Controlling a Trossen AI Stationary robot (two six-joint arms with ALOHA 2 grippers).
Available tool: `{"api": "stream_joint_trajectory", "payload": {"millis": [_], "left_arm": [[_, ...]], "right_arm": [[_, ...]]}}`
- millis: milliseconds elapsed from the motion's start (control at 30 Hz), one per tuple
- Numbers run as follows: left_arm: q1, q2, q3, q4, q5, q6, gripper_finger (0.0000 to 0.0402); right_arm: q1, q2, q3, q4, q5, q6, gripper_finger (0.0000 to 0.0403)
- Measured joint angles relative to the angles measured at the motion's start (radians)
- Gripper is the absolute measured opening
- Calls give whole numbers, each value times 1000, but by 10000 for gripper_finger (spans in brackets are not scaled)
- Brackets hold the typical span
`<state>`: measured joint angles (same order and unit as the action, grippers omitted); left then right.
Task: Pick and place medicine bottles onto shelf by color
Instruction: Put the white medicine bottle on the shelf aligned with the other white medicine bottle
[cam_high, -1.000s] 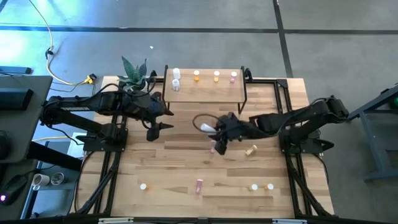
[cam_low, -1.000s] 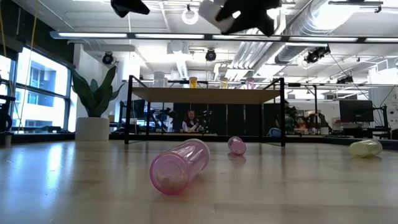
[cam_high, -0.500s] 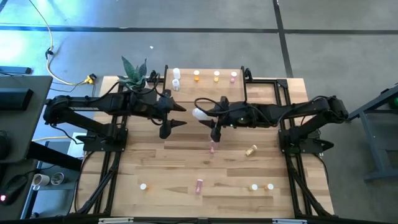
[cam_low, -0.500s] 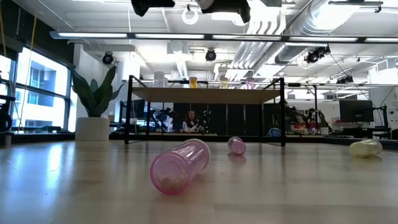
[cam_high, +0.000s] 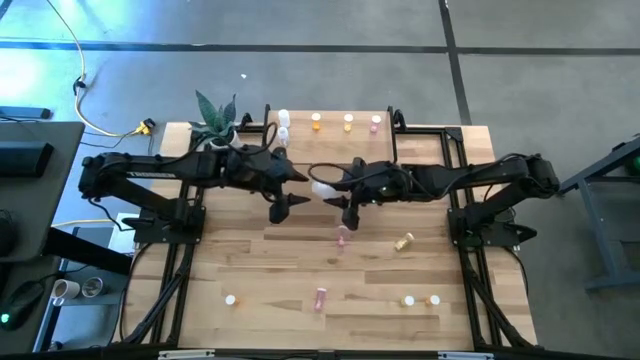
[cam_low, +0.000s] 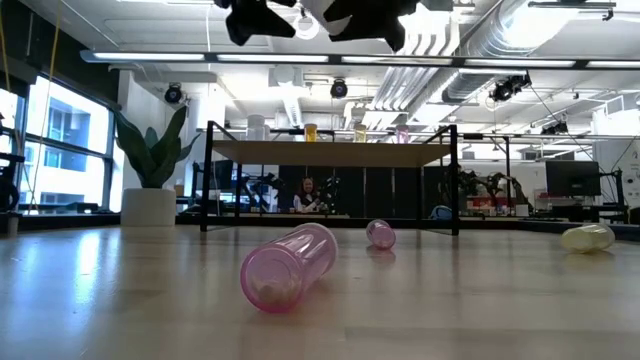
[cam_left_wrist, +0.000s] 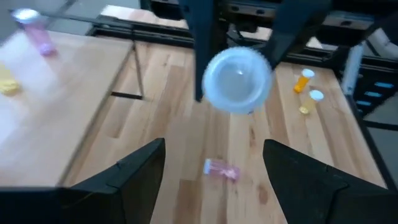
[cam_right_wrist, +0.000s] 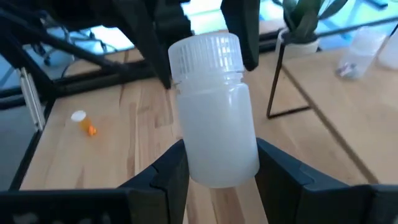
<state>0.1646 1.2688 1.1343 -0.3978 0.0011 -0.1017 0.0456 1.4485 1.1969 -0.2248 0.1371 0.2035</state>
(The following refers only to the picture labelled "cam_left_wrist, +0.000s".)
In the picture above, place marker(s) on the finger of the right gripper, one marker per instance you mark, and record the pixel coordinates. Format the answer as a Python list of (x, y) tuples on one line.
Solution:
[(200, 46), (289, 34)]

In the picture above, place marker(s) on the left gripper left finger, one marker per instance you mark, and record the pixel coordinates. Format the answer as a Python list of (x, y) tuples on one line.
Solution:
[(124, 193)]

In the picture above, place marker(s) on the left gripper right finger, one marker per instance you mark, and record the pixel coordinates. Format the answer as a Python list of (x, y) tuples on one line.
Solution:
[(311, 196)]

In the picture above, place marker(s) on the orange medicine bottle white cap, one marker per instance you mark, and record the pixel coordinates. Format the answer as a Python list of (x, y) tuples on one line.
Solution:
[(302, 82)]

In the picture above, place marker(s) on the large white medicine bottle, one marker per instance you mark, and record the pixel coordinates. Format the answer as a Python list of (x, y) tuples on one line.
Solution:
[(237, 81)]

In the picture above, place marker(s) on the pink medicine bottle white cap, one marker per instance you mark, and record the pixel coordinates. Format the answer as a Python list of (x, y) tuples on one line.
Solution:
[(222, 169), (38, 37)]

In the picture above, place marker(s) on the wooden shelf black legs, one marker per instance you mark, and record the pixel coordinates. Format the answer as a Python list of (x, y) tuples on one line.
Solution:
[(62, 109)]

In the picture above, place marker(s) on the black box blue lights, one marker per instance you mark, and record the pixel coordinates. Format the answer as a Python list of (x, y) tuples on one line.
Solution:
[(379, 93)]

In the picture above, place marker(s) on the silver metal bracket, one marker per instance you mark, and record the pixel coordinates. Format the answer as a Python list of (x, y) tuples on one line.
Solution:
[(353, 71)]

